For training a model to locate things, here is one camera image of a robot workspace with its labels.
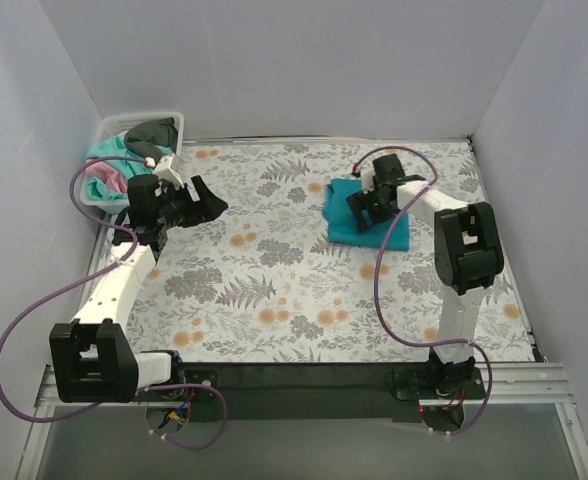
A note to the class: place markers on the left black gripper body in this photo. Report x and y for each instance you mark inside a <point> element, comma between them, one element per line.
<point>194,201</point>

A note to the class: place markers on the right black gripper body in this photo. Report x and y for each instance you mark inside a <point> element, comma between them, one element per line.
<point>374,198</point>

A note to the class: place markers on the teal t shirt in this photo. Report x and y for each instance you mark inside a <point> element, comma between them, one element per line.
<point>341,223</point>

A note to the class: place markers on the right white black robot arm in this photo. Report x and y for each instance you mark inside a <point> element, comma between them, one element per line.
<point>468,257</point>

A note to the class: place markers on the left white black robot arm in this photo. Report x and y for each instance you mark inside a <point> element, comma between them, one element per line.
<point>93,361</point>

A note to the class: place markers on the pink shirt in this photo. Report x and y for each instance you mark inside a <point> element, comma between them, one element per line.
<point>113,180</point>

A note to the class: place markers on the dark grey shirt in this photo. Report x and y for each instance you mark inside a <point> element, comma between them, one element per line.
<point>153,138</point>

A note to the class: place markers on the mint green shirt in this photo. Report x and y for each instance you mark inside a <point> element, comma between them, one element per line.
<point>113,146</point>

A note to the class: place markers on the floral patterned table mat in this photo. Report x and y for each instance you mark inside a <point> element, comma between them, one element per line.
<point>263,283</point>

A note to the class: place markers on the white plastic laundry basket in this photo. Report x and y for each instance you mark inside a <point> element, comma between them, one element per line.
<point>119,125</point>

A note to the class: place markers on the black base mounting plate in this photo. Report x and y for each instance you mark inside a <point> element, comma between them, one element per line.
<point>321,391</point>

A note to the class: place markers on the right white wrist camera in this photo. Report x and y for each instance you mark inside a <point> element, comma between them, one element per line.
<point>366,174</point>

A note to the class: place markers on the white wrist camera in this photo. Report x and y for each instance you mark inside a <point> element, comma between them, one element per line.
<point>366,174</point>
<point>165,169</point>

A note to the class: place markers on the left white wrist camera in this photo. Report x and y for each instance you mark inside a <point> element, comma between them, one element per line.
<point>165,169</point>

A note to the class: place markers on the aluminium frame rail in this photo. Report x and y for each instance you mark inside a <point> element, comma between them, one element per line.
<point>513,383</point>

